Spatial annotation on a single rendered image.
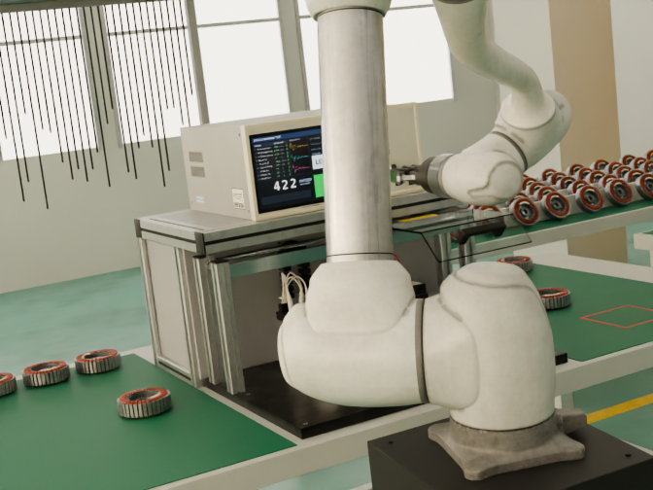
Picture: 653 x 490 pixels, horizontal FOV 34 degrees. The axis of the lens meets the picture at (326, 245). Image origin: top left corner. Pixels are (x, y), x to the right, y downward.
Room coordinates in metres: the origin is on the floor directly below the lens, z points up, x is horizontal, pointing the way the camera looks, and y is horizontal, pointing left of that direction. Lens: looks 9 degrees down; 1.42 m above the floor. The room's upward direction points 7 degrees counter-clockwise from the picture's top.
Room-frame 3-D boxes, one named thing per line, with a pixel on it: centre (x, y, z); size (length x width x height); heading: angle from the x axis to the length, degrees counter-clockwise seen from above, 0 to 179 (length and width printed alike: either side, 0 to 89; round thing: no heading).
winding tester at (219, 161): (2.55, 0.04, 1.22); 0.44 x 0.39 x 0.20; 117
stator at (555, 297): (2.72, -0.55, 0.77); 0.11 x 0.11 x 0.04
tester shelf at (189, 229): (2.55, 0.05, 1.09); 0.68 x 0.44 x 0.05; 117
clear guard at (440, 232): (2.35, -0.25, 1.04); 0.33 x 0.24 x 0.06; 27
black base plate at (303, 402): (2.28, -0.09, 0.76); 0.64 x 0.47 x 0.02; 117
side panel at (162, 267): (2.47, 0.38, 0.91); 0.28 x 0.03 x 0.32; 27
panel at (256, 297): (2.49, 0.02, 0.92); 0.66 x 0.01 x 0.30; 117
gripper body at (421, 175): (2.19, -0.23, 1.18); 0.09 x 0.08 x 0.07; 27
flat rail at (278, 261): (2.35, -0.05, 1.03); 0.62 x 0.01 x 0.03; 117
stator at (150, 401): (2.21, 0.42, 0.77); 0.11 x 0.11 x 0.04
